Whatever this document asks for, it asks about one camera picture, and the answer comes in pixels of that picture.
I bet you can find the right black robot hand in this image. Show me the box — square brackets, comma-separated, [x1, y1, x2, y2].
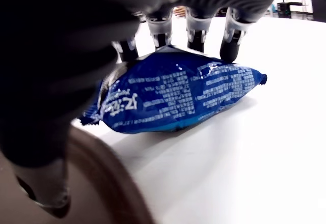
[0, 0, 293, 218]

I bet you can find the blue Oreo packet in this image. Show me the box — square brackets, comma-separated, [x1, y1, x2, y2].
[77, 45, 267, 134]

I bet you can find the round dark brown tray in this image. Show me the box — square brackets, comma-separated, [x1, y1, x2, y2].
[0, 127, 156, 224]

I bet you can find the black computer tower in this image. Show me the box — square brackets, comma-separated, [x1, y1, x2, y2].
[277, 2, 291, 19]

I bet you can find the black cabinet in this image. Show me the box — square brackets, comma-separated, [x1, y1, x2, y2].
[309, 0, 326, 23]

